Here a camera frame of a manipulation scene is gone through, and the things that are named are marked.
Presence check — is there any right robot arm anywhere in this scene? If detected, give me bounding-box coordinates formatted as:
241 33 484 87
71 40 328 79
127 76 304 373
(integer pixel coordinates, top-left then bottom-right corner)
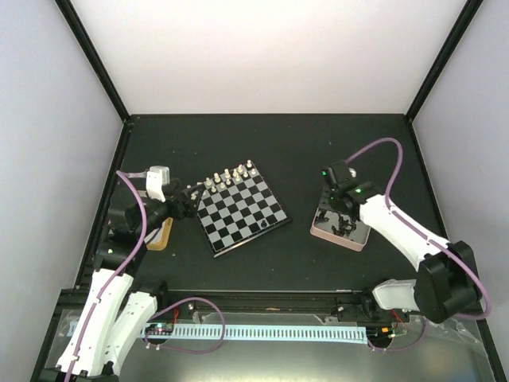
322 182 484 323

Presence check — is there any white second left arm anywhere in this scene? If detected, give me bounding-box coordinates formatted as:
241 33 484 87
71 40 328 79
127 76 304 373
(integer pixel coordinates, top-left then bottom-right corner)
103 180 205 376

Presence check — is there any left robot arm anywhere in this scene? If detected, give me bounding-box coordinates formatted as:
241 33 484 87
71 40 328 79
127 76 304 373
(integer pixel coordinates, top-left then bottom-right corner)
37 176 205 381

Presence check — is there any white second right arm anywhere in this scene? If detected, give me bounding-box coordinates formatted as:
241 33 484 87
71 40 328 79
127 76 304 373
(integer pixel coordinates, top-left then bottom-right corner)
310 186 418 313

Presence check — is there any pile of black chess pieces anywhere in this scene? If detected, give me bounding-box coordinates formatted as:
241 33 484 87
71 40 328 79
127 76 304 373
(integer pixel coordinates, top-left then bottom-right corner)
313 209 357 237

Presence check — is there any small circuit board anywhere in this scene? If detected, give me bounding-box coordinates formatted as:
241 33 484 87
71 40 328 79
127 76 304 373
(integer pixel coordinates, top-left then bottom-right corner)
144 322 173 336

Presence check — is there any pink metal tin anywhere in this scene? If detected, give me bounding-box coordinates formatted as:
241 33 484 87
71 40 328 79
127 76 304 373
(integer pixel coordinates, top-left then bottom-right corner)
310 192 371 251

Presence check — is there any black and white chessboard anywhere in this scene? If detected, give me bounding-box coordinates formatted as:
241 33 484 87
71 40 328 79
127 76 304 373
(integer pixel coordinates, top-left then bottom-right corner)
197 160 291 258

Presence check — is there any yellow metal tin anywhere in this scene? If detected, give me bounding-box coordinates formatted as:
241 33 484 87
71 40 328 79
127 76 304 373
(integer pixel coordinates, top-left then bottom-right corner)
145 218 173 251

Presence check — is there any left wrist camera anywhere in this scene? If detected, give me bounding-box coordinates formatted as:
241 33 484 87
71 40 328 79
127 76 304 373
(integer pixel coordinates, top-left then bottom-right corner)
146 166 170 202

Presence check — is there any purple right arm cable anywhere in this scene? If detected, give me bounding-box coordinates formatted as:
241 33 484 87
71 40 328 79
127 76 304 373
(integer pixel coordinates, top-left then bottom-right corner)
345 137 492 322

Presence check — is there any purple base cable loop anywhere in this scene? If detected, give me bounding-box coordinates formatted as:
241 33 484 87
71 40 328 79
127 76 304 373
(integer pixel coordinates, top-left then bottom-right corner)
142 296 227 354

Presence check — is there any light blue slotted cable duct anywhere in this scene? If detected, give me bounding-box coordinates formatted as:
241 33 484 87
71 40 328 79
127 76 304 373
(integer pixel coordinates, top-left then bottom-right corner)
69 321 367 345

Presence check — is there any black frame post left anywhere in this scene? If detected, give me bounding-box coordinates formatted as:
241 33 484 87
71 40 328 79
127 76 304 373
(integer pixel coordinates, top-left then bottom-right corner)
55 0 130 122

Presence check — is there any black frame post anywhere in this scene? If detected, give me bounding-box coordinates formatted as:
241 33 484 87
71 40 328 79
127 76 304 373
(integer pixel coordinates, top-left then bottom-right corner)
55 0 130 122
405 0 484 123

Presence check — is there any black frame post right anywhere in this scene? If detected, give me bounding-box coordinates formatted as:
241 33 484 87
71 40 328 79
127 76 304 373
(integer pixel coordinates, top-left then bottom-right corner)
405 0 484 123

